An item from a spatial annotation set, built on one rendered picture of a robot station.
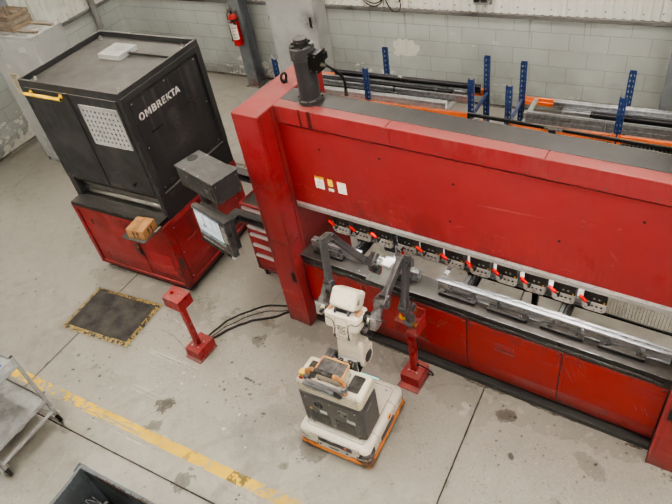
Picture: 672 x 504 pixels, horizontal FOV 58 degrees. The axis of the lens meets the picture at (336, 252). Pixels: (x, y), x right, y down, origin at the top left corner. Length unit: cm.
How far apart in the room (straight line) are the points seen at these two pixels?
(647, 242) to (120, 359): 473
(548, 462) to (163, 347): 364
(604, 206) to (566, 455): 209
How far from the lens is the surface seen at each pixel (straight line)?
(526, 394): 532
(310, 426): 496
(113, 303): 699
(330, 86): 665
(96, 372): 642
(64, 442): 607
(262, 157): 472
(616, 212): 386
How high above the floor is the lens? 442
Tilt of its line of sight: 42 degrees down
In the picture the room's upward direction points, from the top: 11 degrees counter-clockwise
